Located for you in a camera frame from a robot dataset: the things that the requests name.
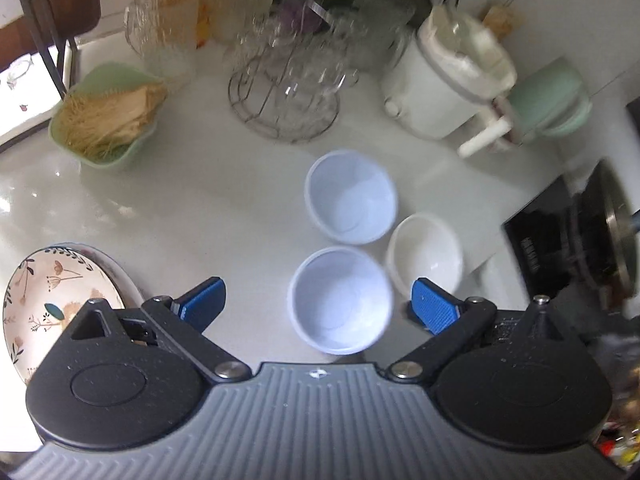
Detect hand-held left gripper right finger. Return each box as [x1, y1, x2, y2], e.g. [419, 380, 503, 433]
[386, 277, 577, 382]

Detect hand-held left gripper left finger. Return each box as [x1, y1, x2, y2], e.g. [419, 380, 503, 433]
[66, 276, 252, 382]

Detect small white bowl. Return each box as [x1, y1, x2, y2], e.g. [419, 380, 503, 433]
[386, 212, 463, 301]

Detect light blue bowl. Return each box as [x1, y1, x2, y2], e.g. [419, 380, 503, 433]
[304, 149, 399, 246]
[287, 246, 396, 356]

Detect cream floral plate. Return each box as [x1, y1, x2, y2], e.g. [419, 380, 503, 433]
[2, 246, 126, 386]

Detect black induction cooktop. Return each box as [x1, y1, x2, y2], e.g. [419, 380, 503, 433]
[502, 175, 640, 307]

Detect steel pot with lid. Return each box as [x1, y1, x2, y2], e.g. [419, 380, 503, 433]
[569, 160, 640, 307]

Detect dried noodles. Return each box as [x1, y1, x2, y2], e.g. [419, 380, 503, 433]
[60, 85, 168, 159]

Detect white rice cooker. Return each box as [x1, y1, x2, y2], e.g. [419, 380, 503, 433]
[382, 5, 518, 142]

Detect green plastic basket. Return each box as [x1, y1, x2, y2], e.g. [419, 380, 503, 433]
[48, 62, 168, 171]

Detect set of clear glass cups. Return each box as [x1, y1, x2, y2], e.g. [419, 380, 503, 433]
[235, 10, 361, 117]

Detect clear glass mug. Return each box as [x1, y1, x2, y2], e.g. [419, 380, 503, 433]
[124, 0, 197, 79]

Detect white drip tray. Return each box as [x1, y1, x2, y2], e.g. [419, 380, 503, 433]
[0, 42, 69, 144]

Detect clear glass pitcher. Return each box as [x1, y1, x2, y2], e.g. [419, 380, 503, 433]
[350, 0, 419, 72]

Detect black dish rack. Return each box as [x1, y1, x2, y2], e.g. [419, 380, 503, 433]
[0, 0, 82, 154]

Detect white floral pot with handle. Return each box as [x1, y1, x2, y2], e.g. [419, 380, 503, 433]
[457, 95, 516, 159]

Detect wire cup holder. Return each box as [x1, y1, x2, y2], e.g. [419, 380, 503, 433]
[228, 10, 362, 142]

